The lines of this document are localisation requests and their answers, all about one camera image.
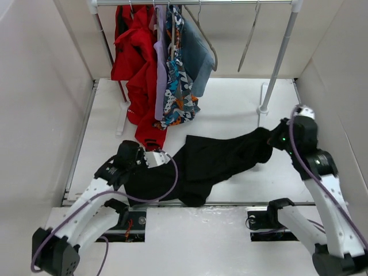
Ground black trousers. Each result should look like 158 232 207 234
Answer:
124 128 273 207

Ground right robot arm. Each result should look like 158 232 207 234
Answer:
266 116 367 275

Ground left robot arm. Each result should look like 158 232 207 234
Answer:
30 140 145 275

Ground grey empty hanger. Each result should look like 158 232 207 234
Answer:
237 1 262 72

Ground grey hanger with denim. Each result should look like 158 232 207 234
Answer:
184 1 219 72

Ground white rack left foot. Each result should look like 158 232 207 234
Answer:
116 109 127 136

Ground colourful patterned shorts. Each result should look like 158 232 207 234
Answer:
154 5 200 130

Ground red jacket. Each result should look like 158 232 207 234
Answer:
111 5 166 150

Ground lilac garment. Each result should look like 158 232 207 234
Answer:
154 5 168 121

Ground blue denim shorts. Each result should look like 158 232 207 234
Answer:
181 20 215 97

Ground metal clothes rack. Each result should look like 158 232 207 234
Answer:
86 1 303 127

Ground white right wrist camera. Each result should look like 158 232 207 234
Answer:
294 105 315 120

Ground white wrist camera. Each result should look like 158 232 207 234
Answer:
294 105 315 120
143 151 170 168

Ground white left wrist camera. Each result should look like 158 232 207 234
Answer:
143 151 170 168

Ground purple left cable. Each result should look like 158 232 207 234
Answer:
30 149 179 273

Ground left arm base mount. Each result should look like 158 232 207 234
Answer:
102 211 147 243

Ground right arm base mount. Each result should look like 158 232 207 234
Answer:
246 210 298 242

